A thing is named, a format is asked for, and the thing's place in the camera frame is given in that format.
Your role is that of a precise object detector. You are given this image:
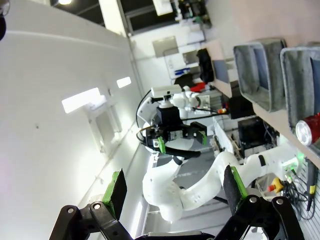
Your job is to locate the small white background robot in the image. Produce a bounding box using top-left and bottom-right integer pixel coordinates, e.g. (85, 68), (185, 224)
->
(172, 85), (202, 119)

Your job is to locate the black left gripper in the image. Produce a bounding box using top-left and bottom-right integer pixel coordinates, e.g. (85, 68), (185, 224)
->
(146, 98), (208, 154)

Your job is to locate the small rectangular light panel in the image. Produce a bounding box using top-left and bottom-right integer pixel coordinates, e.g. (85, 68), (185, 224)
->
(116, 76), (132, 89)

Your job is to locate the black computer tower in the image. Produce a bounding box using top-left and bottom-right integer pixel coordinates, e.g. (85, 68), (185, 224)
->
(237, 117), (270, 151)

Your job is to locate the black equipment box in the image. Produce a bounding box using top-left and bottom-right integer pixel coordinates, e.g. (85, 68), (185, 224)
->
(228, 96), (256, 120)

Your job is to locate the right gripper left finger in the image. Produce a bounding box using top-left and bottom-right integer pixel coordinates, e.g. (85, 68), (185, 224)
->
(48, 167), (133, 240)

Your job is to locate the slotted aluminium base plate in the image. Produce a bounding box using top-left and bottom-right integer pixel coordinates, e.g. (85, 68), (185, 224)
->
(282, 147), (320, 221)

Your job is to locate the crushed red drink can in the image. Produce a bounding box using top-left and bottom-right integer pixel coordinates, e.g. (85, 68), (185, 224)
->
(294, 114), (320, 146)

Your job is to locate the white box machine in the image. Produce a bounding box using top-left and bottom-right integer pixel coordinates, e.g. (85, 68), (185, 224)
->
(152, 0), (176, 16)

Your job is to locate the grey wall panel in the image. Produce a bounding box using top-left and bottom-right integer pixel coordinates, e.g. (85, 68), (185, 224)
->
(151, 36), (179, 58)

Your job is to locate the grey fabric basket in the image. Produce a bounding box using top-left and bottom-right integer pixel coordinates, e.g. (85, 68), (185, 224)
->
(233, 37), (288, 113)
(279, 46), (320, 148)

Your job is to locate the blue grey board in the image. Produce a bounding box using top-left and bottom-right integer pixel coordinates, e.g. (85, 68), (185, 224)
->
(212, 58), (231, 85)

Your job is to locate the yellow emergency stop button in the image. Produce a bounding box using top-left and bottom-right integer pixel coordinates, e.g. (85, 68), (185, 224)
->
(266, 176), (285, 193)

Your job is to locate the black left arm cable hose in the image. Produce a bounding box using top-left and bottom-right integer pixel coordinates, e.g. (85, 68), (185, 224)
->
(139, 146), (202, 166)

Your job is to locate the large rectangular light panel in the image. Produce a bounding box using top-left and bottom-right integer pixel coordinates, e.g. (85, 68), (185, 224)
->
(61, 87), (108, 113)

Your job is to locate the black backpack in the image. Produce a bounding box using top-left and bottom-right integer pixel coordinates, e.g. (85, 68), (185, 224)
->
(196, 48), (215, 85)

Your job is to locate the red cloth item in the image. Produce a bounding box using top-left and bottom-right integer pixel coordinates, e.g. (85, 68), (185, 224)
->
(189, 83), (206, 93)

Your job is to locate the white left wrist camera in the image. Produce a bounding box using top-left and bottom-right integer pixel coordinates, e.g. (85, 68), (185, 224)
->
(150, 84), (183, 99)

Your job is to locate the black cable bundle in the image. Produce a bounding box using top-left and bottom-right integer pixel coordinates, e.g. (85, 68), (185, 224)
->
(283, 174), (313, 218)

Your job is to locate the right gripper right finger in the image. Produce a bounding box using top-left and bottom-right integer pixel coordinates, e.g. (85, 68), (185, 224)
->
(214, 164), (306, 240)

